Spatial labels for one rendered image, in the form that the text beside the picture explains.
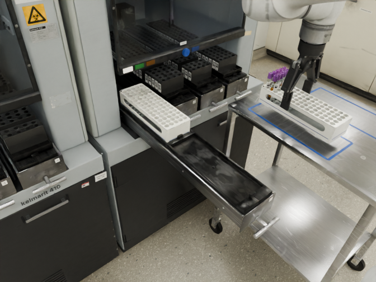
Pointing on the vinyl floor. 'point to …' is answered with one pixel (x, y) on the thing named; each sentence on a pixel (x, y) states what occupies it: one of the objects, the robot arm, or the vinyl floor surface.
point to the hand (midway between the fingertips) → (295, 98)
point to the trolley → (362, 170)
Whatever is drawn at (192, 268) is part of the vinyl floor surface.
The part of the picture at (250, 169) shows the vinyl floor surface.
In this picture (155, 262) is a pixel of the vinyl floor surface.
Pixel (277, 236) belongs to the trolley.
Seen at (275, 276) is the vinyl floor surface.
